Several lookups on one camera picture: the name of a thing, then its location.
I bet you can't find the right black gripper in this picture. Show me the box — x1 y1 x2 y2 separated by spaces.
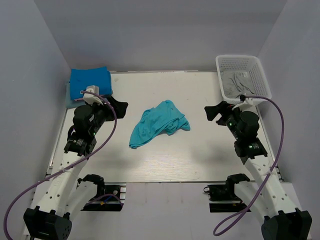
204 101 246 141

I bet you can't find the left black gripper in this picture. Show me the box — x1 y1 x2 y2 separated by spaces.
86 96 129 136

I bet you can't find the teal t shirt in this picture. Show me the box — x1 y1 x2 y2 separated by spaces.
128 99 191 149

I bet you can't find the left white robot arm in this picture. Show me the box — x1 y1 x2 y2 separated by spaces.
23 96 129 240

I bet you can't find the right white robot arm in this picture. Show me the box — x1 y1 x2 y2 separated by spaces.
204 101 312 240

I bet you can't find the grey t shirt in basket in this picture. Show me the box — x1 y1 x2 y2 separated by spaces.
220 70 255 99

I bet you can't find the white plastic basket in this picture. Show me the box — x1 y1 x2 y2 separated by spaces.
215 54 272 105

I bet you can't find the folded light blue t shirt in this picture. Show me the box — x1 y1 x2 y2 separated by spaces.
65 82 85 109

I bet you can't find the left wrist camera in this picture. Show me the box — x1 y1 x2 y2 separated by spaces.
80 85 104 106

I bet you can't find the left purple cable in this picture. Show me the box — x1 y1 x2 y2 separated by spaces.
4 91 118 240

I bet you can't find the purple cable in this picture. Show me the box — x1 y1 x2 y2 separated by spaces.
4 91 118 240
213 94 286 237

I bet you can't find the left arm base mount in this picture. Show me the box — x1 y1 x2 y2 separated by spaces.
82 183 127 212

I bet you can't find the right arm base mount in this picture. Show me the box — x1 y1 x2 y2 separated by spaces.
203 184 247 213

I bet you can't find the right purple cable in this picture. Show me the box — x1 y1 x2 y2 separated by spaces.
213 94 286 237

